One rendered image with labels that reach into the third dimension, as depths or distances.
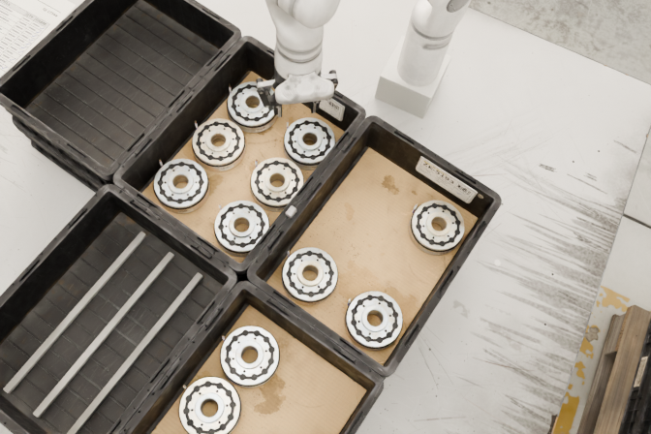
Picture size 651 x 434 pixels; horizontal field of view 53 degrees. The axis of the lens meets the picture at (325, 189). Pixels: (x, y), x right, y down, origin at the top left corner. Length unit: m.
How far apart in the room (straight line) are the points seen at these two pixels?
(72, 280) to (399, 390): 0.65
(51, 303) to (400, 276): 0.64
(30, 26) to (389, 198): 0.95
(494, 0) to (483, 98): 1.16
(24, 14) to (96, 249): 0.69
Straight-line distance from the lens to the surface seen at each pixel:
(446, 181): 1.28
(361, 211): 1.29
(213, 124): 1.33
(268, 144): 1.34
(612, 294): 2.35
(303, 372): 1.21
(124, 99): 1.43
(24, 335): 1.30
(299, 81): 1.02
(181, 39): 1.49
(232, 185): 1.31
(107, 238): 1.31
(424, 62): 1.40
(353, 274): 1.25
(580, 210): 1.57
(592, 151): 1.65
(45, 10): 1.76
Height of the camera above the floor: 2.03
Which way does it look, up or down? 67 degrees down
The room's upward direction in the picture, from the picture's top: 10 degrees clockwise
